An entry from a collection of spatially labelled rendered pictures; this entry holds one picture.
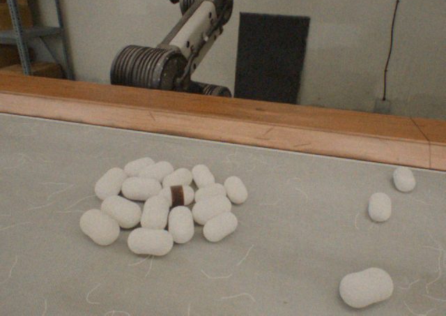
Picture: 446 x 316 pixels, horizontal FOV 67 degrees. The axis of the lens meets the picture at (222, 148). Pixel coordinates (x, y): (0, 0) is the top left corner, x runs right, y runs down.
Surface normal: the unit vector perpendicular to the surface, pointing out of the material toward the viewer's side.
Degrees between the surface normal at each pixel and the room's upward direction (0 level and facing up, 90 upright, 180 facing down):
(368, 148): 45
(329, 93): 90
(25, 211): 0
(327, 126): 0
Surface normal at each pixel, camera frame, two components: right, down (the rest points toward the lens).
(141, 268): 0.04, -0.89
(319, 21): -0.27, 0.42
